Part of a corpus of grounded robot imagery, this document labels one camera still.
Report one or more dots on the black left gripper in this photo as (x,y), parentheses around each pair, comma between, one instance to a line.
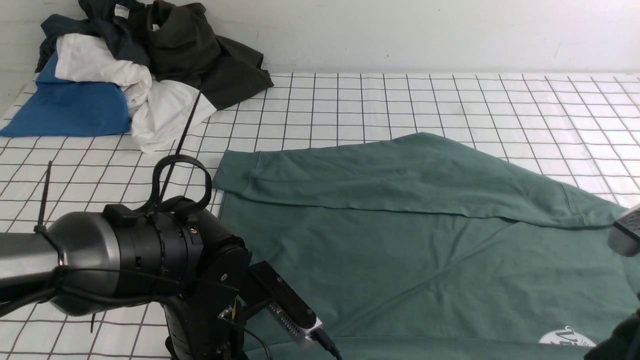
(209,321)

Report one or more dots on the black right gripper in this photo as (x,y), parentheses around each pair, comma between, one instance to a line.
(623,344)

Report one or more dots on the green long sleeve shirt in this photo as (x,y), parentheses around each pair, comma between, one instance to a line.
(421,248)

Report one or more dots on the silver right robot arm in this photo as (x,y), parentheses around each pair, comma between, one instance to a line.
(624,236)

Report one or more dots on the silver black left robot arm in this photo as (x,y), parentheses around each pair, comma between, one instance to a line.
(91,262)

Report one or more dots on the white shirt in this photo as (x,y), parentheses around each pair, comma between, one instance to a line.
(159,109)

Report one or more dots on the blue shirt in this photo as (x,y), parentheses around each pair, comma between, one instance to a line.
(65,108)

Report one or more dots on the dark olive shirt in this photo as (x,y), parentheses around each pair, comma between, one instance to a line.
(183,47)

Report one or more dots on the dark navy shirt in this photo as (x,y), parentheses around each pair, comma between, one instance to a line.
(105,19)

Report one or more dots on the white grid tablecloth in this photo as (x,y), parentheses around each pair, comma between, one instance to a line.
(579,128)

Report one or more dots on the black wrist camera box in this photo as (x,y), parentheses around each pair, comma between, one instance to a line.
(265,289)

